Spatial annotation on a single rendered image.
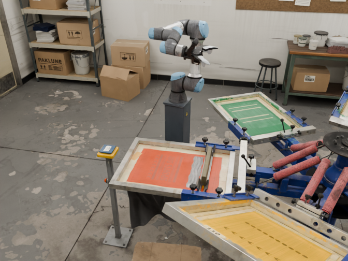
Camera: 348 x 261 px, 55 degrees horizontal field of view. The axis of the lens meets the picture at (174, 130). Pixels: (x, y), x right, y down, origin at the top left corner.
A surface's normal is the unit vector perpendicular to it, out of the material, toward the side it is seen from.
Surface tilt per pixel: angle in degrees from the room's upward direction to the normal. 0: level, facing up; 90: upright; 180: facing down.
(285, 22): 90
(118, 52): 89
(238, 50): 90
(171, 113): 90
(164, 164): 0
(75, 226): 0
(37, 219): 0
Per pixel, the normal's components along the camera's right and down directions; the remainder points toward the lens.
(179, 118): -0.40, 0.47
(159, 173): 0.00, -0.86
